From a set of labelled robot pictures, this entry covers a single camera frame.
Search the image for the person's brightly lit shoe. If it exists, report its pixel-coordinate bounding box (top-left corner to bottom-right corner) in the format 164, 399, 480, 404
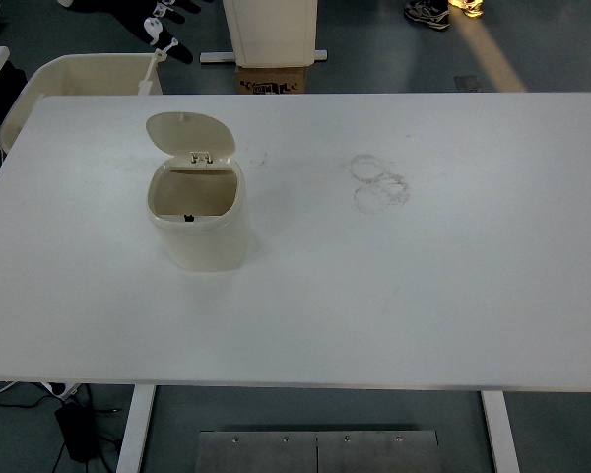
447, 0, 486, 19

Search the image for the person's black and white shoe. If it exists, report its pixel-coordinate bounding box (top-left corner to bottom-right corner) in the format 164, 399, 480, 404
404, 0, 452, 33

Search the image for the grey metal plate with screws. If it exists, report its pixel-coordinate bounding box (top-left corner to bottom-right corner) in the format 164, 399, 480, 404
197, 430, 442, 473

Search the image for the black power adapter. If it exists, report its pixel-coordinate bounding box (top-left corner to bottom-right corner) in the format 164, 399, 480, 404
53, 403, 100, 465

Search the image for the white plastic rod with knob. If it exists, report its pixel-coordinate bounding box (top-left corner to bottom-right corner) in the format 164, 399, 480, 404
136, 36, 180, 97

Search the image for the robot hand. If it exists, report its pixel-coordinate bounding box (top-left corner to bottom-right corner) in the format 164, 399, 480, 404
56, 0, 214, 66

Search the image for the brown printed cardboard box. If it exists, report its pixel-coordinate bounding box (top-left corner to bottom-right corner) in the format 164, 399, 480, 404
235, 65, 308, 96

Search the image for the grey floor socket plate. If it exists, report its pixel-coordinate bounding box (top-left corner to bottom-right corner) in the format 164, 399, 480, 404
453, 74, 484, 93

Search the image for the white power strip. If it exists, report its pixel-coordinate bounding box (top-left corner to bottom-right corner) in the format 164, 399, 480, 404
37, 381, 79, 398

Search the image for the black cable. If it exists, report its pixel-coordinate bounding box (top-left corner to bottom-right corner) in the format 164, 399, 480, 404
0, 384, 56, 411

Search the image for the cream plastic storage crate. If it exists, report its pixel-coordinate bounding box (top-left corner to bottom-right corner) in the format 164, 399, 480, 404
0, 52, 164, 152

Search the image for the white table leg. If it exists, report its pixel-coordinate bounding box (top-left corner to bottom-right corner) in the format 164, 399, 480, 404
114, 384, 158, 473
479, 389, 521, 473

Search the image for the grey metal base bar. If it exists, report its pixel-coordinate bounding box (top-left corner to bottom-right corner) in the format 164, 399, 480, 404
199, 47, 330, 64

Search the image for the cream plastic trash bin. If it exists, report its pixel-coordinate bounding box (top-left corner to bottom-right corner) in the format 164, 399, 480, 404
144, 110, 253, 273

